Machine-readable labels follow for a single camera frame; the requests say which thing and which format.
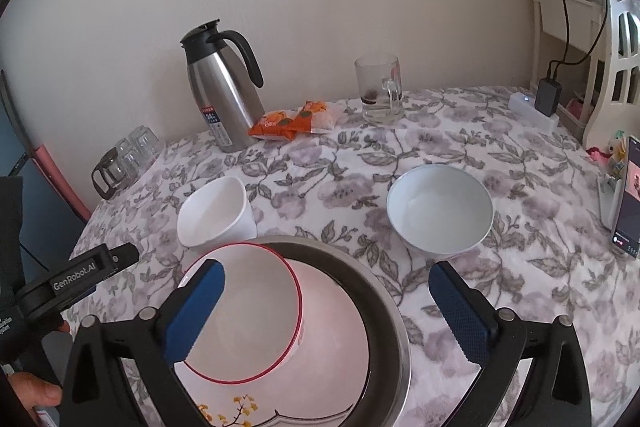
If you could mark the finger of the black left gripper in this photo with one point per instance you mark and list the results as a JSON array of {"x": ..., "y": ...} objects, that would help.
[{"x": 124, "y": 256}]

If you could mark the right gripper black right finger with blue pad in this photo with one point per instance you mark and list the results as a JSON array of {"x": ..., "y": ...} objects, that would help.
[{"x": 556, "y": 389}]

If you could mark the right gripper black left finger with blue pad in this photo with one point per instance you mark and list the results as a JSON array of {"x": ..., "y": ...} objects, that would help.
[{"x": 96, "y": 391}]

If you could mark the white square bowl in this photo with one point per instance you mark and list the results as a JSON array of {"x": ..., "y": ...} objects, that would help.
[{"x": 218, "y": 213}]

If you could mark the red rimmed strawberry bowl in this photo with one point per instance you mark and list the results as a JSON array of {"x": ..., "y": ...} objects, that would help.
[{"x": 255, "y": 324}]

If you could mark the stainless steel plate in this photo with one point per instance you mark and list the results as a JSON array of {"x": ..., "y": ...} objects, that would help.
[{"x": 388, "y": 383}]

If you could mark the light blue bowl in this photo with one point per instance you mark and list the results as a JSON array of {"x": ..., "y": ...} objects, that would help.
[{"x": 439, "y": 211}]

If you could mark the white oval plate yellow flowers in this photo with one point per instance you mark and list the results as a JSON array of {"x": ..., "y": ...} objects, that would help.
[{"x": 318, "y": 386}]

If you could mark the person's left hand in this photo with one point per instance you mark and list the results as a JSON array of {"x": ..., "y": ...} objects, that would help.
[{"x": 24, "y": 392}]

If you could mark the dark blue refrigerator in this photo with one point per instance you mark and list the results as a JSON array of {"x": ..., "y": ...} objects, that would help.
[{"x": 51, "y": 228}]

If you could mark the stainless steel thermos jug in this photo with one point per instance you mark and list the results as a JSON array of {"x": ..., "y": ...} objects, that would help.
[{"x": 224, "y": 78}]

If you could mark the smartphone on stand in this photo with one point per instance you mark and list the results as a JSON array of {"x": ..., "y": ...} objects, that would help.
[{"x": 619, "y": 202}]

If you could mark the grey floral tablecloth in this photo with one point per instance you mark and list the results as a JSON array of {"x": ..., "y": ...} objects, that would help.
[{"x": 546, "y": 254}]

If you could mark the orange snack packet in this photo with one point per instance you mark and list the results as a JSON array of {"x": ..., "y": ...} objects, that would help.
[{"x": 314, "y": 117}]

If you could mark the white power strip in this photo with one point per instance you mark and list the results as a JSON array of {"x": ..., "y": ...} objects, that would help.
[{"x": 523, "y": 105}]

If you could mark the black charger plug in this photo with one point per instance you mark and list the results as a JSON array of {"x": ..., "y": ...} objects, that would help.
[{"x": 547, "y": 96}]

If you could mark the glass mug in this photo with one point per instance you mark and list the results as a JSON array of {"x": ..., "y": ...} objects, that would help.
[{"x": 380, "y": 90}]

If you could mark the white wooden shelf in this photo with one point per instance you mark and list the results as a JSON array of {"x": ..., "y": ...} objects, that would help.
[{"x": 600, "y": 79}]

